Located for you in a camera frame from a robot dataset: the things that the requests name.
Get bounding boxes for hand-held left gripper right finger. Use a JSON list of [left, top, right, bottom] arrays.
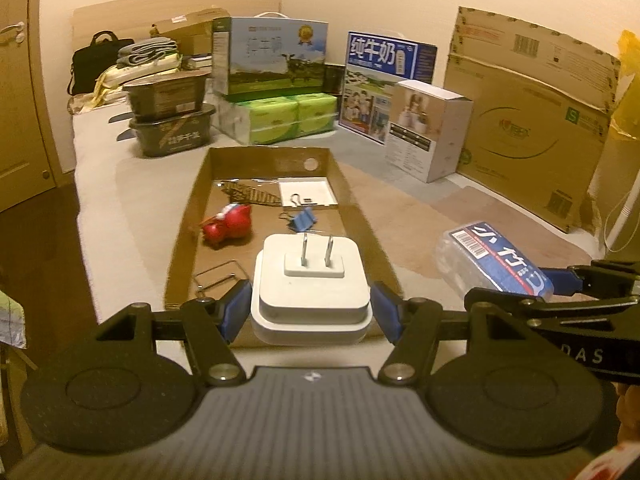
[[370, 281, 556, 387]]

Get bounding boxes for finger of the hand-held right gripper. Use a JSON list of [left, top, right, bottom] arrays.
[[464, 286, 640, 332], [540, 259, 640, 297]]

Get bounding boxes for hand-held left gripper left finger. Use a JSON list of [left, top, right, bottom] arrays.
[[95, 279, 253, 387]]

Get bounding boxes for metal wire holder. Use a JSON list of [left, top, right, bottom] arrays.
[[192, 259, 251, 293]]

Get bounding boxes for clear plastic pack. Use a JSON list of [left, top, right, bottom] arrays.
[[434, 219, 556, 303]]

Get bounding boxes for white plug adapter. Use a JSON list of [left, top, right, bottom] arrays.
[[250, 232, 375, 347]]

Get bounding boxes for red white cat figure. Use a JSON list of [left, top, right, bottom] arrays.
[[201, 203, 252, 249]]

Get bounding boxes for shallow cardboard tray box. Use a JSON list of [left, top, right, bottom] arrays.
[[164, 146, 405, 348]]

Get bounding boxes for blue binder clip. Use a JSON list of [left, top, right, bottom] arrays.
[[278, 194, 319, 233]]

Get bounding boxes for camouflage lanyard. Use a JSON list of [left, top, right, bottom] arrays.
[[214, 179, 282, 207]]

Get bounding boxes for white square tray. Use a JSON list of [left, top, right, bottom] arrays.
[[278, 177, 340, 209]]

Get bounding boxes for torn brown cardboard piece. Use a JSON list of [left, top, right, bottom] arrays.
[[580, 192, 607, 235]]

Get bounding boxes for white fan stand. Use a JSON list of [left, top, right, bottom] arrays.
[[605, 195, 640, 256]]

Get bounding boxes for large cardboard box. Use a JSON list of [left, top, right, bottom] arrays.
[[442, 6, 623, 233]]

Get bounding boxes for white product box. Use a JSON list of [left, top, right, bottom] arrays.
[[385, 80, 474, 184]]

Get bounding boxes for green tissue pack bundle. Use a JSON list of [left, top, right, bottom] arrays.
[[215, 92, 338, 147]]

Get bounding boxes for yellow plastic bag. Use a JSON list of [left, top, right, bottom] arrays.
[[607, 30, 640, 141]]

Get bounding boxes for green checked cloth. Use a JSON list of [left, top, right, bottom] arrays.
[[0, 290, 28, 351]]

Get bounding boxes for dark gift box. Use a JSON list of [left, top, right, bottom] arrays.
[[324, 62, 347, 97]]

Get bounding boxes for green milk carton box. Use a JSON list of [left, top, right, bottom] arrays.
[[211, 12, 329, 98]]

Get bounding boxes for blue milk carton box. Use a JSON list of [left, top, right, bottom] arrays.
[[338, 30, 438, 146]]

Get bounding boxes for cream folded cloth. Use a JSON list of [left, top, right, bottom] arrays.
[[92, 55, 183, 106]]

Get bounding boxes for folded grey towels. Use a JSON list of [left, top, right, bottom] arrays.
[[117, 37, 181, 67]]

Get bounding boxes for black bag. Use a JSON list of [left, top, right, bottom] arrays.
[[67, 31, 136, 96]]

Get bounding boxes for small brown cardboard box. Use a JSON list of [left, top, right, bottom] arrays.
[[151, 8, 232, 57]]

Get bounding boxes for wooden door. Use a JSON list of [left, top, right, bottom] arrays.
[[0, 0, 76, 213]]

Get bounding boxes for wooden headboard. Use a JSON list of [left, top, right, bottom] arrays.
[[72, 0, 283, 96]]

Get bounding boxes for white cable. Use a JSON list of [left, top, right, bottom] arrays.
[[599, 200, 617, 252]]

